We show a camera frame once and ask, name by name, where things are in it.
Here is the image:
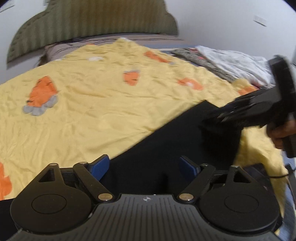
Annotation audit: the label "yellow carrot print quilt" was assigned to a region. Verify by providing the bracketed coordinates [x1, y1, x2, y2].
[0, 38, 290, 218]

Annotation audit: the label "patterned clothes pile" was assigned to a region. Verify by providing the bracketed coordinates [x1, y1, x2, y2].
[171, 46, 275, 88]

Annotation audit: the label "white wall socket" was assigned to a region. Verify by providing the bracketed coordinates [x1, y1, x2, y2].
[253, 15, 267, 27]

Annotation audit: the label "striped brown pillow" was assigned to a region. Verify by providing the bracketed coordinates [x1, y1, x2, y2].
[38, 33, 191, 66]

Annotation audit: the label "person right hand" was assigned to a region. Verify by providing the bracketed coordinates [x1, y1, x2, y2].
[266, 120, 295, 150]

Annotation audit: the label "black pants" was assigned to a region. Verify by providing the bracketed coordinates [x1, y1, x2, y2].
[0, 99, 243, 241]

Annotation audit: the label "olive padded headboard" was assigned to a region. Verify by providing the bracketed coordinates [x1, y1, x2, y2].
[6, 0, 179, 63]

